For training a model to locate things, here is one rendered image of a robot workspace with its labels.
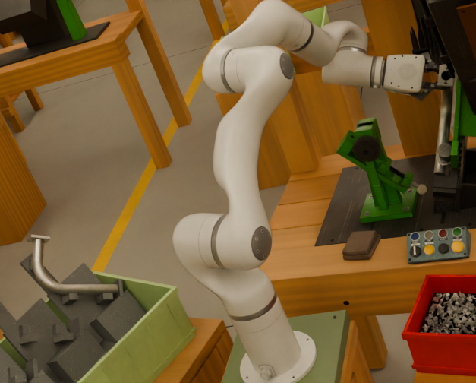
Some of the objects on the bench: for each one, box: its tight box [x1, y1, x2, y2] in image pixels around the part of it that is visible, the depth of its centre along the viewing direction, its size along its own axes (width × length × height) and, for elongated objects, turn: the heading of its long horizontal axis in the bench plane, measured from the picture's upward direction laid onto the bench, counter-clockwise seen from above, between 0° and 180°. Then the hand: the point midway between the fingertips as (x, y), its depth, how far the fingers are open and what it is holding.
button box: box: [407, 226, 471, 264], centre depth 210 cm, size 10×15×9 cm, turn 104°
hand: (443, 77), depth 218 cm, fingers closed on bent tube, 3 cm apart
